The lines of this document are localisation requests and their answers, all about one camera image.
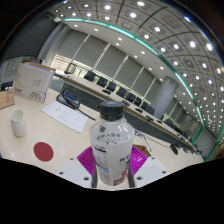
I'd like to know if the black desk phone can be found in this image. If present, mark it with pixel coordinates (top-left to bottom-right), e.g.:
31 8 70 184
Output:
55 91 82 110

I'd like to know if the white cardboard paper box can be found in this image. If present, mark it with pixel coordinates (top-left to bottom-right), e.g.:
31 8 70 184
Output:
13 61 56 104

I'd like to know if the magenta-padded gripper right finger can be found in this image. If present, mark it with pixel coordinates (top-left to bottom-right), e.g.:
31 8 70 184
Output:
128 145 168 188

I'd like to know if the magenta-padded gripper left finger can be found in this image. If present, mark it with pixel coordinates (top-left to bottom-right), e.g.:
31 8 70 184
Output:
57 145 98 188

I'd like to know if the long curved conference desk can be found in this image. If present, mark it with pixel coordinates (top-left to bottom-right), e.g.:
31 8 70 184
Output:
54 71 201 153

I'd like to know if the flat round red coaster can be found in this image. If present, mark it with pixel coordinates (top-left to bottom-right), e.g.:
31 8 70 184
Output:
33 141 55 163

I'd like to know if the row of black office chairs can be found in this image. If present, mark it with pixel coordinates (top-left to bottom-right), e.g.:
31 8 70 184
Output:
64 62 188 134

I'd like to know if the group of ceiling lights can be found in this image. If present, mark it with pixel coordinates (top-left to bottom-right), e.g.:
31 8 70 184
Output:
56 0 224 141

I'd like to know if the white mug yellow handle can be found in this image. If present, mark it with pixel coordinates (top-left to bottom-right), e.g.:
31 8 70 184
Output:
9 108 27 138

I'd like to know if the clear water bottle black cap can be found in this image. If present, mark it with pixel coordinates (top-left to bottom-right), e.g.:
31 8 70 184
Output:
89 101 136 187

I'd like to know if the white printed paper sheet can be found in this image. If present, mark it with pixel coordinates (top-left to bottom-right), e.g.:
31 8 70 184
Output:
41 100 89 134

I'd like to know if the brown kraft paper envelope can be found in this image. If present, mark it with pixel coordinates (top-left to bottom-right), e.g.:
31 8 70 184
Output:
0 89 16 111

